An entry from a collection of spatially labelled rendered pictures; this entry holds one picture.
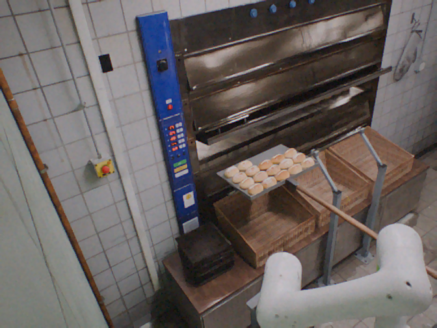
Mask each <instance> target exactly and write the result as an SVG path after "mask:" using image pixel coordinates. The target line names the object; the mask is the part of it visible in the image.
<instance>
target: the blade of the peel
mask: <svg viewBox="0 0 437 328"><path fill-rule="evenodd" d="M289 149H290V148H288V147H286V146H282V145H279V146H276V147H274V148H271V149H269V150H267V151H265V152H262V153H260V154H257V155H255V156H253V157H252V158H250V159H248V160H246V161H250V162H251V163H252V166H253V165H255V166H257V167H258V166H259V164H260V163H261V162H262V161H264V160H271V158H272V157H273V156H274V155H276V154H282V155H284V152H286V151H287V150H289ZM310 159H312V158H310ZM313 160H314V159H313ZM239 164H240V163H238V164H236V165H234V166H232V167H237V168H238V165H239ZM319 165H320V162H319V161H316V160H314V165H312V166H310V167H308V168H306V169H302V170H301V172H298V173H296V174H294V175H289V177H290V178H292V179H294V178H296V177H298V176H301V175H303V174H305V173H307V172H309V171H310V170H312V169H314V168H316V167H318V166H319ZM228 168H229V167H228ZM228 168H227V169H228ZM227 169H224V170H222V171H221V172H218V173H216V174H217V175H219V176H220V177H221V178H223V179H224V180H226V181H227V182H228V183H229V184H230V185H232V186H233V187H234V188H236V190H238V191H239V192H240V193H242V194H243V195H244V196H246V197H247V198H248V199H249V200H250V201H252V200H254V199H256V197H259V196H261V195H263V194H265V193H267V192H269V191H271V190H273V189H276V188H277V187H280V186H281V185H282V184H284V183H285V179H284V180H282V181H277V183H276V184H275V185H274V186H271V187H269V188H267V189H264V188H263V191H261V192H259V193H256V194H255V195H249V194H248V189H241V188H240V187H239V184H240V183H237V184H236V183H233V181H232V178H226V177H225V172H226V170H227ZM249 178H252V179H253V178H254V177H249ZM253 180H254V179H253ZM255 183H260V184H261V183H262V182H255V181H254V184H255Z"/></svg>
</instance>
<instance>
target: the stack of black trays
mask: <svg viewBox="0 0 437 328"><path fill-rule="evenodd" d="M174 239H175V241H176V242H177V243H178V245H177V246H178V251H179V255H180V257H181V258H180V259H181V261H182V262H183V263H184V265H185V267H186V268H187V270H188V272H189V273H190V274H191V275H192V277H193V278H194V280H195V282H196V283H197V285H198V286H200V285H202V284H205V283H207V282H208V281H210V280H211V279H213V278H215V277H216V276H219V275H221V274H223V273H224V272H226V271H228V270H230V269H233V268H234V267H235V265H234V262H235V260H234V258H233V257H234V252H235V251H234V250H233V249H234V248H233V245H232V244H231V243H230V242H229V241H228V239H227V238H226V237H225V236H224V234H223V233H222V232H221V231H220V230H219V229H218V228H217V227H216V226H215V225H214V224H213V223H212V221H210V222H208V223H206V224H204V225H201V226H200V227H198V228H195V229H194V230H191V231H189V232H186V233H184V234H182V235H180V236H178V237H175V238H174Z"/></svg>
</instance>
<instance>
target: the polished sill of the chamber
mask: <svg viewBox="0 0 437 328"><path fill-rule="evenodd" d="M371 95H372V92H371V91H369V90H365V91H363V92H360V93H358V94H355V95H354V96H351V97H348V98H345V99H343V100H341V101H338V102H336V103H334V104H332V105H329V106H328V107H324V108H322V109H320V110H318V111H315V112H313V113H310V114H308V115H305V116H302V118H299V119H296V120H294V121H292V122H289V123H287V124H284V125H282V126H279V127H277V128H274V129H273V130H270V131H268V132H266V133H263V134H261V135H258V136H256V137H253V138H251V139H249V140H247V141H243V142H241V143H239V144H238V145H235V146H233V147H230V148H227V149H225V150H223V151H221V152H218V153H216V154H213V155H211V156H208V157H207V158H205V159H202V160H200V161H199V166H200V170H202V169H205V168H207V167H209V166H212V165H214V164H216V163H219V162H221V161H224V160H225V159H228V158H230V157H232V156H234V155H236V154H239V153H241V152H244V151H246V150H249V149H251V148H253V147H255V146H257V145H261V144H262V143H264V142H266V141H268V140H271V139H273V138H275V137H278V136H280V135H283V134H285V133H288V132H290V131H292V130H293V129H295V128H299V127H301V126H303V125H305V124H307V123H310V122H313V121H314V120H317V119H319V118H322V116H325V115H328V114H330V113H333V112H334V111H338V110H340V109H342V108H344V107H346V106H349V105H352V103H355V102H357V101H360V100H362V99H364V98H367V97H369V96H371Z"/></svg>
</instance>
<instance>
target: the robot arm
mask: <svg viewBox="0 0 437 328"><path fill-rule="evenodd" d="M301 280H302V266H301V263H300V261H299V260H298V258H296V257H294V256H293V255H291V254H288V253H285V252H280V253H277V254H274V255H272V256H270V257H269V258H268V260H267V261H266V264H265V272H264V277H263V284H262V287H261V292H260V296H259V301H258V305H256V306H255V307H254V310H255V311H256V315H255V317H256V319H258V322H256V323H255V324H254V325H253V326H251V328H260V327H261V328H306V327H311V326H314V325H319V324H324V323H330V322H334V321H342V320H352V319H358V318H375V317H376V319H375V323H374V324H373V328H410V327H409V326H408V325H407V324H406V321H407V316H416V315H418V314H421V313H422V312H424V311H426V310H427V309H428V308H429V307H430V305H431V302H432V287H431V285H430V281H429V278H428V275H427V270H426V268H425V264H424V261H423V246H422V242H421V238H420V236H419V234H418V233H417V232H416V231H415V230H413V229H412V228H410V227H408V226H406V225H402V224H391V225H390V226H386V227H385V228H383V229H382V230H381V231H380V233H379V234H378V237H377V273H374V274H371V275H368V276H365V277H360V279H356V280H352V281H349V282H344V283H341V284H335V285H331V286H326V287H321V288H314V289H309V290H301Z"/></svg>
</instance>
